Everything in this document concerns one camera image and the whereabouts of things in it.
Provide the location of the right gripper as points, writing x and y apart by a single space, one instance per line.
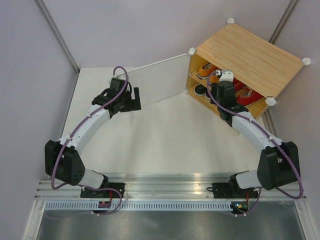
214 92

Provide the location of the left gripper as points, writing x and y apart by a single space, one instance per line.
134 104

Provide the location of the black sneaker white laces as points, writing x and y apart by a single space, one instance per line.
207 95

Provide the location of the red sneaker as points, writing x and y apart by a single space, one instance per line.
248 96
238 85

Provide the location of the orange sneaker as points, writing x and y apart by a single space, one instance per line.
205 70
214 77

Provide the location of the white cabinet door panel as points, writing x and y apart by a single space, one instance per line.
160 80

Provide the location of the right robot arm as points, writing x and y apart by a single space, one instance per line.
278 166

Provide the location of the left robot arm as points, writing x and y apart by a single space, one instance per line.
63 157

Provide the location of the wooden shoe cabinet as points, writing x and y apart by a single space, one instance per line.
258 64

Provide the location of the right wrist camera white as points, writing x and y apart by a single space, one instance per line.
224 75

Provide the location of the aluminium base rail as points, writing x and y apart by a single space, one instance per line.
160 187

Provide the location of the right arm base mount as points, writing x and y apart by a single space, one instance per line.
226 190

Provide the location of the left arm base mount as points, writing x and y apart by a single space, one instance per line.
104 194

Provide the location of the white slotted cable duct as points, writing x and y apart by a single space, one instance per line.
130 205

